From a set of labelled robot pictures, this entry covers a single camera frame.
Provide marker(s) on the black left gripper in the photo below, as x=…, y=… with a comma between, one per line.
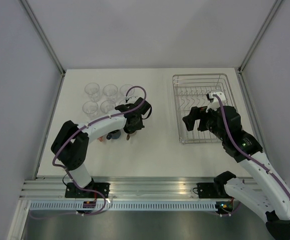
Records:
x=137, y=127

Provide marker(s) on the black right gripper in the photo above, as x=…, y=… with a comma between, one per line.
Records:
x=198, y=113

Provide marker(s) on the blue ceramic mug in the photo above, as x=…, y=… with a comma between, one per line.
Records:
x=113, y=135

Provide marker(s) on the clear glass cup four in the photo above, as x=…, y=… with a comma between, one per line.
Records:
x=122, y=102

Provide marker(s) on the clear glass cup five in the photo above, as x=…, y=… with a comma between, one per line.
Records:
x=107, y=106

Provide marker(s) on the clear glass cup three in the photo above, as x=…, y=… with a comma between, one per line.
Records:
x=127, y=90

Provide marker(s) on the pink ceramic mug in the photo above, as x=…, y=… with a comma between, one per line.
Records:
x=101, y=139

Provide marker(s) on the clear glass cup two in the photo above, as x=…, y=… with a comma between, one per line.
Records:
x=110, y=91

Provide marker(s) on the clear glass cup one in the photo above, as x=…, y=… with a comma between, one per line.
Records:
x=93, y=91

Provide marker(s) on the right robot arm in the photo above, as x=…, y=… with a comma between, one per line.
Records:
x=273, y=205

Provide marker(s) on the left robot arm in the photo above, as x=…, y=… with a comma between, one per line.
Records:
x=71, y=144

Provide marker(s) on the clear glass cup six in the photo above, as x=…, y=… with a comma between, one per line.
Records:
x=90, y=108

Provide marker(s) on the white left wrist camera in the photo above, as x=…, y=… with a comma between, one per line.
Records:
x=130, y=99

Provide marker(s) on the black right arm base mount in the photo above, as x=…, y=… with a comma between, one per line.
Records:
x=206, y=190

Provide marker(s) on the aluminium front rail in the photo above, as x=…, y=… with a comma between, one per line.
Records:
x=120, y=188

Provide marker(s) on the white slotted cable duct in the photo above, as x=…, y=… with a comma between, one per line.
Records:
x=125, y=205

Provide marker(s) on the right aluminium frame post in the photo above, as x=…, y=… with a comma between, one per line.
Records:
x=260, y=34

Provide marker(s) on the aluminium frame post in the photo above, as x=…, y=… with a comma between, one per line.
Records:
x=260, y=34
x=42, y=35

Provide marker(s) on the left aluminium frame post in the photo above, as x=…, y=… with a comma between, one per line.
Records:
x=42, y=35

